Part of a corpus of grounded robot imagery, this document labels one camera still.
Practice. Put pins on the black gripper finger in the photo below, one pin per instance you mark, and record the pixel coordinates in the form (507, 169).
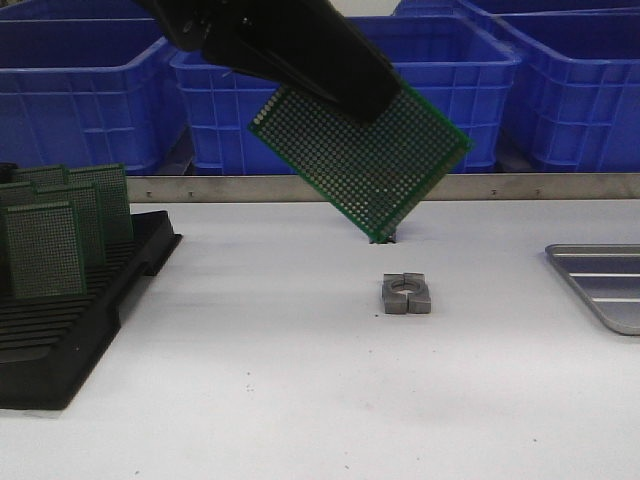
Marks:
(372, 85)
(300, 51)

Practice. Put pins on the green perforated circuit board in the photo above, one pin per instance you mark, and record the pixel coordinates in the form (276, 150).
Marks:
(111, 184)
(16, 194)
(44, 252)
(84, 196)
(44, 176)
(375, 174)

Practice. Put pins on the black slotted board rack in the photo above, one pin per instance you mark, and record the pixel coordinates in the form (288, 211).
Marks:
(50, 346)

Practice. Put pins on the silver metal tray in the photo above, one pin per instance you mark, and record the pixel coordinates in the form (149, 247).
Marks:
(605, 277)

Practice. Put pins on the blue plastic crate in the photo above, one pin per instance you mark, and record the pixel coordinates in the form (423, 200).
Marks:
(455, 79)
(83, 92)
(574, 104)

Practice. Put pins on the red emergency stop button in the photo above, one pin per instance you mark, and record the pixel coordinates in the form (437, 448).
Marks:
(388, 236)

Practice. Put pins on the grey metal shaft clamp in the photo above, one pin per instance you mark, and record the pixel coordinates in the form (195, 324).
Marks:
(405, 293)

